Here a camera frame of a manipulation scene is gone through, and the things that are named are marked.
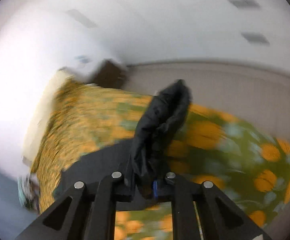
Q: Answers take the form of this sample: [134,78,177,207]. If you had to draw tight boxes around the black puffer jacket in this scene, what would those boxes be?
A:
[53,80,191,211]

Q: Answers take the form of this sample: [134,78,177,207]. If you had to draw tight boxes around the pile of clothes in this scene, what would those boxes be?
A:
[18,173,40,213]

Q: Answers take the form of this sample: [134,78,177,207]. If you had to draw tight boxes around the green orange floral bedspread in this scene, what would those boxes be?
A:
[31,79,290,229]

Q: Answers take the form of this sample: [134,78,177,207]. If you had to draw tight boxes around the dark wooden nightstand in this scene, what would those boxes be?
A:
[90,60,127,89]

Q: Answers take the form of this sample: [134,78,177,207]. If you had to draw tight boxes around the cream pillow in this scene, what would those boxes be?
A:
[22,68,73,167]

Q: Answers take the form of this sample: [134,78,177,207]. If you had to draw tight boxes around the white wardrobe doors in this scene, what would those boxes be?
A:
[65,0,290,74]

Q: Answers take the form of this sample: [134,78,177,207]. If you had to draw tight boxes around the white wall socket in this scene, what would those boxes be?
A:
[75,55,91,64]

